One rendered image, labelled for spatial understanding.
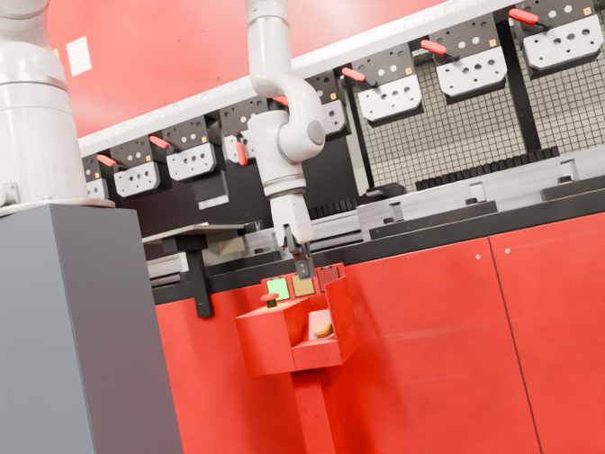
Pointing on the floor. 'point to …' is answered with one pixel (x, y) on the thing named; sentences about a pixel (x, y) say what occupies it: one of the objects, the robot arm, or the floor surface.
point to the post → (518, 88)
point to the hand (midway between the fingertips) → (305, 268)
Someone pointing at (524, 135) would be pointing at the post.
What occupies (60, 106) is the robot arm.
